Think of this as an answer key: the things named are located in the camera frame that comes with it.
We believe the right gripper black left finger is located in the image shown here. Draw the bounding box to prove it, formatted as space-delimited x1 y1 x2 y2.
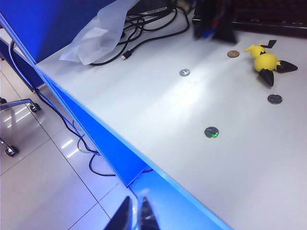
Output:
103 196 133 230

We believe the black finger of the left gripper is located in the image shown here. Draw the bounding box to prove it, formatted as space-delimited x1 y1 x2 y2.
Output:
193 0 214 40
213 0 238 44

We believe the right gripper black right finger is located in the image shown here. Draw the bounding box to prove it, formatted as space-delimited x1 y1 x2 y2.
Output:
138 196 160 230

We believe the yellow black-eared doll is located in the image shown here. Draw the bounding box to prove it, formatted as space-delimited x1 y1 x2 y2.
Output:
244 39 299 86

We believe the black computer keyboard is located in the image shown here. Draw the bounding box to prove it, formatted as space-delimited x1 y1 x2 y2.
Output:
231 0 307 38

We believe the black docking box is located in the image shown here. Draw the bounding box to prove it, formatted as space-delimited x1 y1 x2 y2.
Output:
128 0 175 19

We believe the blue desk panel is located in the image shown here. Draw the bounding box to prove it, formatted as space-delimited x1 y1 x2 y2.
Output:
35 63 235 230

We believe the translucent white plastic bag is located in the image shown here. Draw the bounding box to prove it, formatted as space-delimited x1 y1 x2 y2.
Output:
59 0 139 66

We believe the chrome office chair base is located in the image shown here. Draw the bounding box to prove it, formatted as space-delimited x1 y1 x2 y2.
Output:
0 97 41 158

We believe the long black looped cable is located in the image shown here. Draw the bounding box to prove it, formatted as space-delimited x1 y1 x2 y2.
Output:
90 9 191 67

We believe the black floor cable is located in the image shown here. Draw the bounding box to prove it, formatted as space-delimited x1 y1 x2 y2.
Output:
62 112 154 177

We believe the black cable with usb plug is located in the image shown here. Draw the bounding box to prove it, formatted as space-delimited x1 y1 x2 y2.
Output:
121 7 179 60

